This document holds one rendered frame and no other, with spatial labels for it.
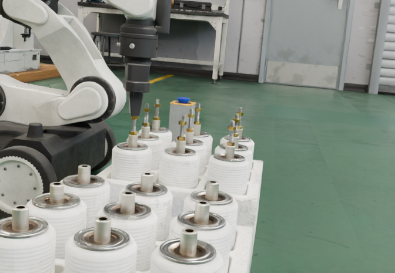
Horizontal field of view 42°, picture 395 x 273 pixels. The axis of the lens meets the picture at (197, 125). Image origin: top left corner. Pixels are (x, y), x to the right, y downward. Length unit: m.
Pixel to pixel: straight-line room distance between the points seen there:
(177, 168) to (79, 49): 0.55
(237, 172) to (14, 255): 0.61
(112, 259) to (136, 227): 0.12
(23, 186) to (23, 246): 0.74
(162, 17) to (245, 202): 0.46
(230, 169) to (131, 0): 0.44
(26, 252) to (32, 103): 0.97
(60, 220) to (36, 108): 0.85
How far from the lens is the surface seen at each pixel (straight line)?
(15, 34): 4.91
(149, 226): 0.81
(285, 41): 6.29
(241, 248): 0.91
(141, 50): 1.19
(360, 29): 6.37
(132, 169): 1.23
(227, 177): 1.19
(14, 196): 1.48
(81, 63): 1.58
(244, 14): 6.31
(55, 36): 1.59
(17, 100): 1.68
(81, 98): 1.54
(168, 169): 1.21
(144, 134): 1.36
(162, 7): 1.21
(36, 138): 1.51
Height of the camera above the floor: 0.54
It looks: 10 degrees down
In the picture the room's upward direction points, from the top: 5 degrees clockwise
